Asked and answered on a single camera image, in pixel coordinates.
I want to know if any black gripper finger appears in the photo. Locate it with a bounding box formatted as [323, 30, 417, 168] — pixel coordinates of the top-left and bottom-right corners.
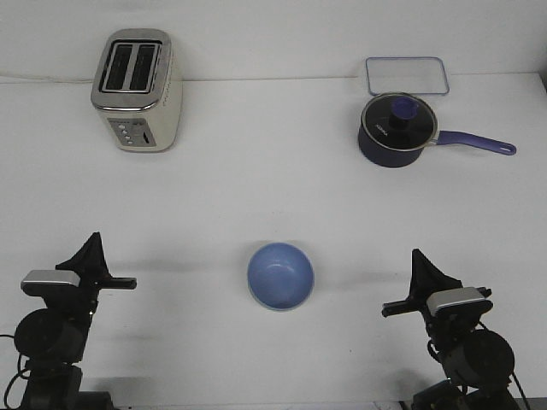
[56, 231, 111, 278]
[408, 249, 462, 300]

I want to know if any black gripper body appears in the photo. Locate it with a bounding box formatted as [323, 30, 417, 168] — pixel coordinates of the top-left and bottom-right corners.
[55, 269, 137, 319]
[381, 287, 492, 342]

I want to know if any blue bowl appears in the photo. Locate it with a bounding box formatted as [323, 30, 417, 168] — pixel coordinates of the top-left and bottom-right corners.
[247, 243, 315, 304]

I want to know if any green bowl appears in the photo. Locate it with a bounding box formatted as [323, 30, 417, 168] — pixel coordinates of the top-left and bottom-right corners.
[257, 300, 302, 312]

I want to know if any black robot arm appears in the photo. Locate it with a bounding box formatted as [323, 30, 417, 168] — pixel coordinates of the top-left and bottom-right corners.
[381, 249, 530, 409]
[14, 232, 137, 409]

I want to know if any dark blue saucepan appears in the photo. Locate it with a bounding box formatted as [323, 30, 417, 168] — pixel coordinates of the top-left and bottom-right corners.
[358, 118, 517, 168]

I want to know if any glass pot lid blue knob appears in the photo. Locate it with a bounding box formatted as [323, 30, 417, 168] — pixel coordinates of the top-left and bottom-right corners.
[362, 92, 438, 151]

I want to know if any cream and steel toaster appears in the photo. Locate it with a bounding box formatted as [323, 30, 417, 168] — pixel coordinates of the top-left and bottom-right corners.
[91, 28, 183, 153]

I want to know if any clear blue-rimmed container lid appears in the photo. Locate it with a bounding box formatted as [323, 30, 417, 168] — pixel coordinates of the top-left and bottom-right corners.
[364, 56, 450, 96]

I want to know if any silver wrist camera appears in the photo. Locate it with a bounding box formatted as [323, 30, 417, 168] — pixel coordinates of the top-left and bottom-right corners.
[21, 270, 80, 296]
[426, 287, 493, 319]

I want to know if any black cable at left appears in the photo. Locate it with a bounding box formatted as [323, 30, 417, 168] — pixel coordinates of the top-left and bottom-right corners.
[0, 332, 31, 409]

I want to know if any white toaster power cable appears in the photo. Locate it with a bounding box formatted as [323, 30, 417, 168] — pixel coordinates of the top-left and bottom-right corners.
[0, 73, 97, 85]

